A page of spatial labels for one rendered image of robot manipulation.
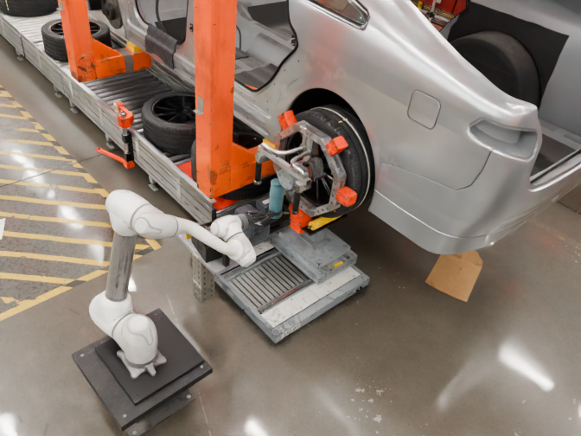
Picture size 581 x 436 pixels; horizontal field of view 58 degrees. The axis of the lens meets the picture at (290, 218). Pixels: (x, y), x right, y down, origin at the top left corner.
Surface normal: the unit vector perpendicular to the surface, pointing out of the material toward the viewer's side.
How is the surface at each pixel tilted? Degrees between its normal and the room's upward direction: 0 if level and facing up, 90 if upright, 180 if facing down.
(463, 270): 2
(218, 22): 90
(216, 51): 90
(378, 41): 75
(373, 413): 0
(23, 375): 0
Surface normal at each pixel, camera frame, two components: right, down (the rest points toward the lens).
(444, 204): -0.69, 0.40
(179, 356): 0.14, -0.76
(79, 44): 0.66, 0.52
